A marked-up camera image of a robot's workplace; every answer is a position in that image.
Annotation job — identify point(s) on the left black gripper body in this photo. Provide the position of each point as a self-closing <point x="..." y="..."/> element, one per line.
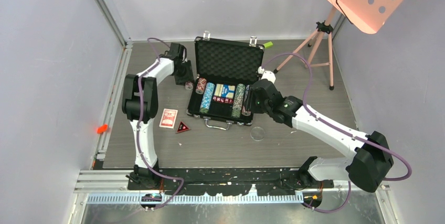
<point x="184" y="74"/>

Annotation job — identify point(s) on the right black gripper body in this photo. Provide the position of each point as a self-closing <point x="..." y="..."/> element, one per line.
<point x="257" y="107"/>

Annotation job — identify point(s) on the light blue chip row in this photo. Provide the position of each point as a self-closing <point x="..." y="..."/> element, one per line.
<point x="207" y="98"/>

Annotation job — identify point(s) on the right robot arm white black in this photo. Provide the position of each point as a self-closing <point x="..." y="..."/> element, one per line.
<point x="364" y="162"/>

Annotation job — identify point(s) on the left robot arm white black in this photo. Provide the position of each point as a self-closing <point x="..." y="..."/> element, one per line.
<point x="140" y="105"/>

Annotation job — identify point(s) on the black poker set case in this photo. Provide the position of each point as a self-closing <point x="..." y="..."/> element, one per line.
<point x="228" y="62"/>

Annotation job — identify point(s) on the blue orange chip row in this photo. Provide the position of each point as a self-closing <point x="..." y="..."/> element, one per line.
<point x="245" y="99"/>

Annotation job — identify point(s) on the green grey chip row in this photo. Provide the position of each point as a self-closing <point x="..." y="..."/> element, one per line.
<point x="238" y="100"/>

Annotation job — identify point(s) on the purple chip stack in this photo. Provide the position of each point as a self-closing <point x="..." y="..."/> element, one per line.
<point x="189" y="85"/>

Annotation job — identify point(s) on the dark red chip stack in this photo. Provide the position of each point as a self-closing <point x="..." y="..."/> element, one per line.
<point x="201" y="85"/>

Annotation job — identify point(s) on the blue boxed card deck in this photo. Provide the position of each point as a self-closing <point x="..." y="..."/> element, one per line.
<point x="224" y="91"/>

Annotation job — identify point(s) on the red dice in case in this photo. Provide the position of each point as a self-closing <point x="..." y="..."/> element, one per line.
<point x="223" y="100"/>

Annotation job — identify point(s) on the clear round disc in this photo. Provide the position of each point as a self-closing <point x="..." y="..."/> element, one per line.
<point x="257" y="133"/>

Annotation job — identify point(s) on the red playing card deck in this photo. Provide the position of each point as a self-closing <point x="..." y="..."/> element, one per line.
<point x="168" y="118"/>

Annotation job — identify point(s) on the green block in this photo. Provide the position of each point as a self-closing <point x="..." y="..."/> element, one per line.
<point x="267" y="45"/>

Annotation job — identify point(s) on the red black triangle dealer button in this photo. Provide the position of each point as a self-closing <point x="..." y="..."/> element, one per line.
<point x="182" y="127"/>

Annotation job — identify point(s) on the orange clip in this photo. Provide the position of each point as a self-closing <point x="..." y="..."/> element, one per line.
<point x="101" y="129"/>

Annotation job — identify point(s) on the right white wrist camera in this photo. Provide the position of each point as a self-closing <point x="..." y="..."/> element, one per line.
<point x="266" y="75"/>

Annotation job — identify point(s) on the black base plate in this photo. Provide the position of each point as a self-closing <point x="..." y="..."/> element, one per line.
<point x="225" y="181"/>

